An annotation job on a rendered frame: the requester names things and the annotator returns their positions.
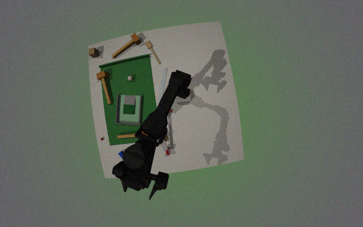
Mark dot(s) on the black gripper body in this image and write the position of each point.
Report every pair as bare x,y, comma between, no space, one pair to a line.
161,179

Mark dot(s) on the tan cube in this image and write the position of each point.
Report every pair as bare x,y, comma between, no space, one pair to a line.
93,52

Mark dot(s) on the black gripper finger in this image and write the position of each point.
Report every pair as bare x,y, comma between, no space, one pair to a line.
153,191
123,181

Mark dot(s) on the green flat mat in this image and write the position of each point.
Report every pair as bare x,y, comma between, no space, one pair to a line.
118,84

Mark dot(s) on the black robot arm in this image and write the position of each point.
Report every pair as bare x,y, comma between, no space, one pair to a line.
155,127

